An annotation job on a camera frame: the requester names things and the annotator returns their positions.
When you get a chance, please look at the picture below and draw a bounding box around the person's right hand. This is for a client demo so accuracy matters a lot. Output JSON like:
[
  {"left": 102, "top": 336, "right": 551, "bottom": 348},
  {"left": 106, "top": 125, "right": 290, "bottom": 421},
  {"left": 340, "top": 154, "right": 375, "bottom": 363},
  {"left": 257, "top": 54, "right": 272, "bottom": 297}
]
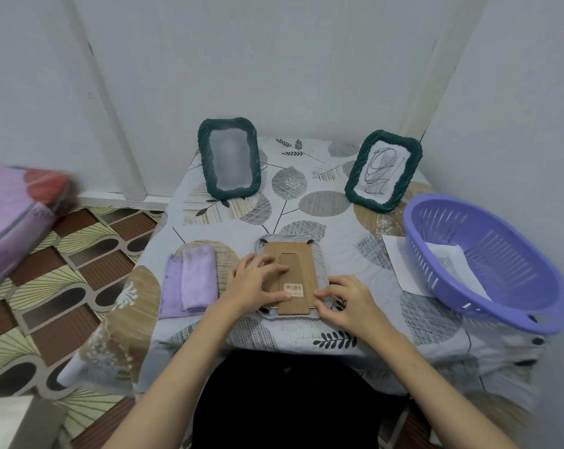
[{"left": 312, "top": 275, "right": 386, "bottom": 345}]

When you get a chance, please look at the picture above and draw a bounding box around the person's left hand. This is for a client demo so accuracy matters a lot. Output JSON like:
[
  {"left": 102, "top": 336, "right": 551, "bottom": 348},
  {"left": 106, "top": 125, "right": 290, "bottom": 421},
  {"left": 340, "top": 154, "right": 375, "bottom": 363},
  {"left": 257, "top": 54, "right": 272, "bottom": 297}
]
[{"left": 217, "top": 253, "right": 292, "bottom": 321}]

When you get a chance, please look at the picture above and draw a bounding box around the grey picture frame cardboard back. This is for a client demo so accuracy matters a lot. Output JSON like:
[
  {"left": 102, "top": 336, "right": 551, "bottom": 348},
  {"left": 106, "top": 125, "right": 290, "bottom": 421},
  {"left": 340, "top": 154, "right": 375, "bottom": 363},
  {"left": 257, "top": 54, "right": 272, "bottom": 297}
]
[{"left": 255, "top": 233, "right": 332, "bottom": 319}]

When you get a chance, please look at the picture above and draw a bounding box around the person's right forearm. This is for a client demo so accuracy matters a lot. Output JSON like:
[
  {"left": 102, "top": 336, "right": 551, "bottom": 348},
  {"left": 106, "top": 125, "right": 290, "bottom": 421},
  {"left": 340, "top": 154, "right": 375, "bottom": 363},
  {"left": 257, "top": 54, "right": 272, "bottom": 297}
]
[{"left": 352, "top": 320, "right": 519, "bottom": 449}]

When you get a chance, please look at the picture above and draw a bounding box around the person's left forearm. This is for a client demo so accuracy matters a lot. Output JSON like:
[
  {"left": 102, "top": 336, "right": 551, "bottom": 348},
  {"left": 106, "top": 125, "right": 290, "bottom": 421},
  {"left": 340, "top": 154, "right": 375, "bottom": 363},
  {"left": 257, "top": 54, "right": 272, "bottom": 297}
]
[{"left": 105, "top": 301, "right": 259, "bottom": 449}]

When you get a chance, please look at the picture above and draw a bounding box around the folded purple cloth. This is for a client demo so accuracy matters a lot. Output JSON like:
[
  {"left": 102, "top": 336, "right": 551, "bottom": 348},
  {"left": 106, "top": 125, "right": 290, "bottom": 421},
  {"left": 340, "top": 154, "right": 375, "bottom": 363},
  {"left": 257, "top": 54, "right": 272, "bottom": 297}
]
[{"left": 159, "top": 245, "right": 218, "bottom": 321}]

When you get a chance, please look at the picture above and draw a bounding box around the plain white paper sheet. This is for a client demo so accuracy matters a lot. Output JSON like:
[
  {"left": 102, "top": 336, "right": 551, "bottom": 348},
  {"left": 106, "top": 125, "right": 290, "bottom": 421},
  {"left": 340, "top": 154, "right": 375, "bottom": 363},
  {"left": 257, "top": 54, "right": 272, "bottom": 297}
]
[{"left": 381, "top": 233, "right": 445, "bottom": 296}]

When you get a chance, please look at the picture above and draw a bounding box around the person's black clothing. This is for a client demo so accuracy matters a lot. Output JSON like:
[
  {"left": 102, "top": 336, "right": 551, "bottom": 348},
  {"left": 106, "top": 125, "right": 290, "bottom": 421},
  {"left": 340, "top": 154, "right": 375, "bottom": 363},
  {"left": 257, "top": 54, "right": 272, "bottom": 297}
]
[{"left": 192, "top": 350, "right": 410, "bottom": 449}]

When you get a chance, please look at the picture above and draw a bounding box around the leaf print tablecloth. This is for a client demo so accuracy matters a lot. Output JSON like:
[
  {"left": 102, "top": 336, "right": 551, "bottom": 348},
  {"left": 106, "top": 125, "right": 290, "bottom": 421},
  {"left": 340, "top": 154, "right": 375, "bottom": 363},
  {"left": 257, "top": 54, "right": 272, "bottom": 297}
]
[{"left": 57, "top": 137, "right": 547, "bottom": 417}]

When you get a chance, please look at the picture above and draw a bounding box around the white paper sheet with drawing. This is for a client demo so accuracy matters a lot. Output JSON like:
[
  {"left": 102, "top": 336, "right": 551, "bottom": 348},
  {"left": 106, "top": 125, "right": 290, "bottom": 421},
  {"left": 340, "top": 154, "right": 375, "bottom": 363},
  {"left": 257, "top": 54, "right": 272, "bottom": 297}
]
[{"left": 424, "top": 241, "right": 494, "bottom": 302}]

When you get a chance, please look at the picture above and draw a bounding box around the purple plastic basket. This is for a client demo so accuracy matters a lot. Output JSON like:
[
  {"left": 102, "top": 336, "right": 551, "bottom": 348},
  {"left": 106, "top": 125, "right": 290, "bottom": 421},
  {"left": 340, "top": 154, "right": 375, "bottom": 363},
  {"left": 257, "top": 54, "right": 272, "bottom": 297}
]
[{"left": 402, "top": 193, "right": 564, "bottom": 336}]

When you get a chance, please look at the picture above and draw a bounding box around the purple folded bedding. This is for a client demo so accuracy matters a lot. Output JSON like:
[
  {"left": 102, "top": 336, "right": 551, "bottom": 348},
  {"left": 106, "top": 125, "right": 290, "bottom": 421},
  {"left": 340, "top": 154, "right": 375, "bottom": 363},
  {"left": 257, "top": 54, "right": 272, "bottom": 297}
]
[{"left": 0, "top": 162, "right": 80, "bottom": 301}]

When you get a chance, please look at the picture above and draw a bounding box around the white box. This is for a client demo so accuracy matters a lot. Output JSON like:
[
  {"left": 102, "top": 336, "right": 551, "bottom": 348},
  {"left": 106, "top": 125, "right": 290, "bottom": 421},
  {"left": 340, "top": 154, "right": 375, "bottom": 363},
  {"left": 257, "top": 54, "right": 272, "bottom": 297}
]
[{"left": 0, "top": 394, "right": 69, "bottom": 449}]

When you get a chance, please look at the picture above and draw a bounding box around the green frame with blank picture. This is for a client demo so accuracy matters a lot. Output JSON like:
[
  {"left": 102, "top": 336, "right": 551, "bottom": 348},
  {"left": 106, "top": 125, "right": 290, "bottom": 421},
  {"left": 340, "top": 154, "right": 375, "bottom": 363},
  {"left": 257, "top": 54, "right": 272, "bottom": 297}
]
[{"left": 197, "top": 118, "right": 263, "bottom": 200}]

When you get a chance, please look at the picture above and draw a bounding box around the green frame with scribble drawing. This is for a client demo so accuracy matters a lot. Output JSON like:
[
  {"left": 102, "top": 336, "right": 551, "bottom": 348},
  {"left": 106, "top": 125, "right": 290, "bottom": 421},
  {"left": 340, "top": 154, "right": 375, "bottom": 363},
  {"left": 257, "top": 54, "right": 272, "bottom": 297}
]
[{"left": 345, "top": 130, "right": 424, "bottom": 214}]

